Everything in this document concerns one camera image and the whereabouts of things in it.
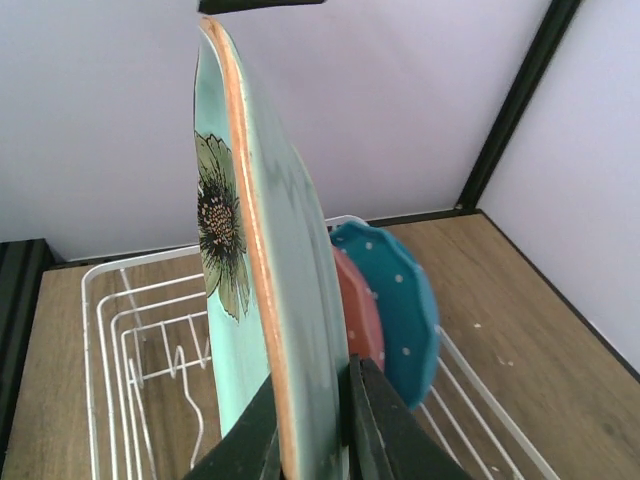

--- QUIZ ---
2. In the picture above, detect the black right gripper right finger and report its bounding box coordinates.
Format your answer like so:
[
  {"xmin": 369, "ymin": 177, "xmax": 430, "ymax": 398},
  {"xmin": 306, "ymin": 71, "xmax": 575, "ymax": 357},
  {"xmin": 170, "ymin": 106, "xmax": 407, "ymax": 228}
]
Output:
[{"xmin": 349, "ymin": 355, "xmax": 470, "ymax": 480}]

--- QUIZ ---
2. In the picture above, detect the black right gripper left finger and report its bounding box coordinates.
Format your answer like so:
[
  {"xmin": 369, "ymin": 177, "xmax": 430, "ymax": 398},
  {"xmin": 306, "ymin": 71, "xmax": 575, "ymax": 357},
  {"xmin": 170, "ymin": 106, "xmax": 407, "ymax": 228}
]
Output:
[{"xmin": 183, "ymin": 376, "xmax": 283, "ymax": 480}]

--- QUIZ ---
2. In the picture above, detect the pink polka dot plate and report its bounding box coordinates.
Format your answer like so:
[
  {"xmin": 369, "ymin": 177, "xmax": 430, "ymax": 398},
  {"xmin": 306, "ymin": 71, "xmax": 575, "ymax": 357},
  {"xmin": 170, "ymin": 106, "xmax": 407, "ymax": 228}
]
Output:
[{"xmin": 332, "ymin": 247, "xmax": 385, "ymax": 371}]

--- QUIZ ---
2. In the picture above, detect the teal polka dot plate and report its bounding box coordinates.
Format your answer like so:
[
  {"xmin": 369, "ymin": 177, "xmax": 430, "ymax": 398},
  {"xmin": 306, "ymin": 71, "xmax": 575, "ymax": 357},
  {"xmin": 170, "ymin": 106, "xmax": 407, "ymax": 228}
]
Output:
[{"xmin": 330, "ymin": 221, "xmax": 440, "ymax": 410}]

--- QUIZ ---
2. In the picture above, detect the mint green flower plate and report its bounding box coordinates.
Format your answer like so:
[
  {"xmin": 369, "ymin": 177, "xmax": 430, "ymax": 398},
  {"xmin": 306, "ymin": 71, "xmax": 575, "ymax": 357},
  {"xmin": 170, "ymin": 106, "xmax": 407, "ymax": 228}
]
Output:
[{"xmin": 193, "ymin": 16, "xmax": 349, "ymax": 479}]

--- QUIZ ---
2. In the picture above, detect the white wire dish rack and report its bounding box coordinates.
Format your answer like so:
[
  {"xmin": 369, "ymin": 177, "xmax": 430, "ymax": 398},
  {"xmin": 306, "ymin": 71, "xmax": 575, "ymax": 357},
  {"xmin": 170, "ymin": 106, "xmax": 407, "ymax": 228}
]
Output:
[{"xmin": 81, "ymin": 246, "xmax": 557, "ymax": 479}]

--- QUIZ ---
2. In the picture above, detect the black aluminium frame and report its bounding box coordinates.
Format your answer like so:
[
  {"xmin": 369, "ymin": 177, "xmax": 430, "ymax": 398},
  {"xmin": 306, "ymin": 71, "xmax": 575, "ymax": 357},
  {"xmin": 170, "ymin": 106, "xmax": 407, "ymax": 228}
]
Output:
[{"xmin": 0, "ymin": 0, "xmax": 640, "ymax": 431}]

